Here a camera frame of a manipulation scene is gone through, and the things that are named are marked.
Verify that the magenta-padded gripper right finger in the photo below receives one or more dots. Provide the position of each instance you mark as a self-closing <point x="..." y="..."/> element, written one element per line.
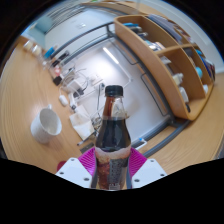
<point x="146" y="173"/>

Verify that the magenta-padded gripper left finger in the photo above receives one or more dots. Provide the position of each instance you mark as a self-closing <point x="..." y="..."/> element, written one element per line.
<point x="76" y="171"/>

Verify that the dark cola drink bottle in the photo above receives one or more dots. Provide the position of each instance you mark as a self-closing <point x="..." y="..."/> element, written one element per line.
<point x="112" y="133"/>

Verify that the flat round red coaster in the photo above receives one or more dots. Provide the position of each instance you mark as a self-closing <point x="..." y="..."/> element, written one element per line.
<point x="61" y="165"/>

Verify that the white and blue marker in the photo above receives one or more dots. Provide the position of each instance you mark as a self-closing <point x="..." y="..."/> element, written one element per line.
<point x="141" y="144"/>

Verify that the white crumpled paper napkin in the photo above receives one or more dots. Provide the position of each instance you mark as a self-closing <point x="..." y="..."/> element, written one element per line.
<point x="81" y="122"/>

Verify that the white ceramic mug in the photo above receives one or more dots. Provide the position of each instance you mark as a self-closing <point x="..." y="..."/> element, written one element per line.
<point x="46" y="125"/>

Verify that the white computer mouse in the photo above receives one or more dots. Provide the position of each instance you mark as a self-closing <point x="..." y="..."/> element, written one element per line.
<point x="63" y="100"/>

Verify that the small black box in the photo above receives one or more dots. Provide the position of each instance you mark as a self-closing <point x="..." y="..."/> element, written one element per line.
<point x="57" y="80"/>

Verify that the wooden shelf unit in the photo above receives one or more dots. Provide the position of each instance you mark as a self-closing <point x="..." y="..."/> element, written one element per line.
<point x="156" y="60"/>

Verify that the blue plastic bottle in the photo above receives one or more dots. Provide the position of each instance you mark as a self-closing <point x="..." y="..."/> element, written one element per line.
<point x="50" y="52"/>

